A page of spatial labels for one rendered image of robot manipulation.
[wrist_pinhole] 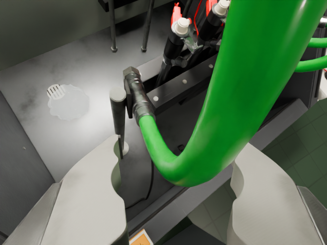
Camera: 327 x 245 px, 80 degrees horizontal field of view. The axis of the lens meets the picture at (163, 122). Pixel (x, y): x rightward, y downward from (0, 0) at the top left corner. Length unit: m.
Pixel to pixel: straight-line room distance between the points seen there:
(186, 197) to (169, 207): 0.04
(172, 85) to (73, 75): 0.30
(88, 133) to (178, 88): 0.26
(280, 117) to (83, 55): 0.56
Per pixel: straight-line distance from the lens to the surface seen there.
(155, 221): 0.42
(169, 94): 0.42
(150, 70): 0.44
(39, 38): 0.62
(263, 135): 0.53
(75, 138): 0.55
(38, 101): 0.60
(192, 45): 0.31
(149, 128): 0.16
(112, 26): 0.56
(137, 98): 0.19
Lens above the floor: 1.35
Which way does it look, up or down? 70 degrees down
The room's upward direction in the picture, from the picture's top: 36 degrees clockwise
